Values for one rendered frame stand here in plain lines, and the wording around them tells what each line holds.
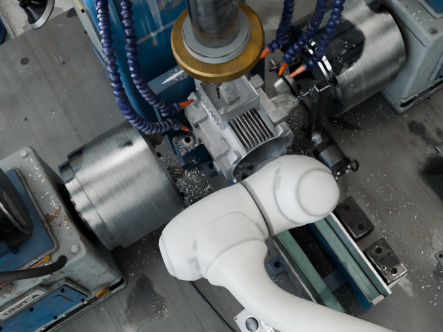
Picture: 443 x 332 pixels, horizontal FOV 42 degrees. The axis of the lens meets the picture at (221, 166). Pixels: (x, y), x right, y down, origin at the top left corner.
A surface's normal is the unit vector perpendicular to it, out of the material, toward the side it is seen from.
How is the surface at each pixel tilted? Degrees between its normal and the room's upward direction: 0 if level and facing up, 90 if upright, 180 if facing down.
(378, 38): 28
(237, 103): 0
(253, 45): 0
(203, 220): 11
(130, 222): 62
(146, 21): 90
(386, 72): 69
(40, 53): 0
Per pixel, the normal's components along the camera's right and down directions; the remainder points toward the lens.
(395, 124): -0.07, -0.36
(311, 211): 0.21, 0.23
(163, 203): 0.43, 0.51
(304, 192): 0.07, 0.00
